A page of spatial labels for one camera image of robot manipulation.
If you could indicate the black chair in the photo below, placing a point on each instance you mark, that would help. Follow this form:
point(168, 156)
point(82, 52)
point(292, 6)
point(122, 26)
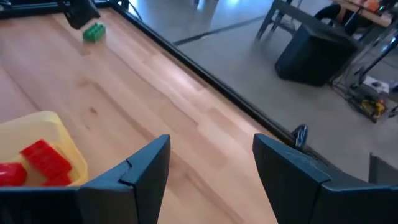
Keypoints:
point(326, 11)

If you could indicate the yellow plastic bin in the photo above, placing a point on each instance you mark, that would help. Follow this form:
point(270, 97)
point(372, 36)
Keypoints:
point(46, 130)

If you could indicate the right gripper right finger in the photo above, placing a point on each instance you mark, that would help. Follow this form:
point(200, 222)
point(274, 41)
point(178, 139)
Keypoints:
point(295, 186)

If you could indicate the metal equipment stand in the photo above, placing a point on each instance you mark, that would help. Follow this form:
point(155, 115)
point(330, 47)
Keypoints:
point(373, 53)

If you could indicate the grey metal desk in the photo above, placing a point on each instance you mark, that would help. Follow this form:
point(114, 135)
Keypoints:
point(280, 15)

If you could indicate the green toy block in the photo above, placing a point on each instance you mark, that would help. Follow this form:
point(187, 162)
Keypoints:
point(94, 32)

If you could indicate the black aluminium table frame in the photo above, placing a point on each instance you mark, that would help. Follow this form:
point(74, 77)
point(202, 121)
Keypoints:
point(217, 84)

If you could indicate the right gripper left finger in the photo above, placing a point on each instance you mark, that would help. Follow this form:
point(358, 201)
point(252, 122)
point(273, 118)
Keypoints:
point(124, 199)

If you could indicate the small frame clamp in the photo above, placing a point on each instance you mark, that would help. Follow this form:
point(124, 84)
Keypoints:
point(300, 136)

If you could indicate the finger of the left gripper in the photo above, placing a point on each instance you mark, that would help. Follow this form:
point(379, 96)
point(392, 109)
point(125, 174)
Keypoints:
point(81, 12)

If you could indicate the yellow tool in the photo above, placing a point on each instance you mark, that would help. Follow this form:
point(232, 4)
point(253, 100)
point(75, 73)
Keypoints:
point(371, 107)

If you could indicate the small red toy block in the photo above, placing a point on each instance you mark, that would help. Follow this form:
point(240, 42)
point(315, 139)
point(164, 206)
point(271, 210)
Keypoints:
point(59, 181)

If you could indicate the black floor box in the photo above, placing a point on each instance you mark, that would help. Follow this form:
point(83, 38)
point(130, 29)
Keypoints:
point(314, 56)

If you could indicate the wooden desk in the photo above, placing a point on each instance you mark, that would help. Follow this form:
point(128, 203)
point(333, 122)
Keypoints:
point(363, 12)

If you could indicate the long red toy block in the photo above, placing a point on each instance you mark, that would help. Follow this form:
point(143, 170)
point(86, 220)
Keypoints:
point(46, 158)

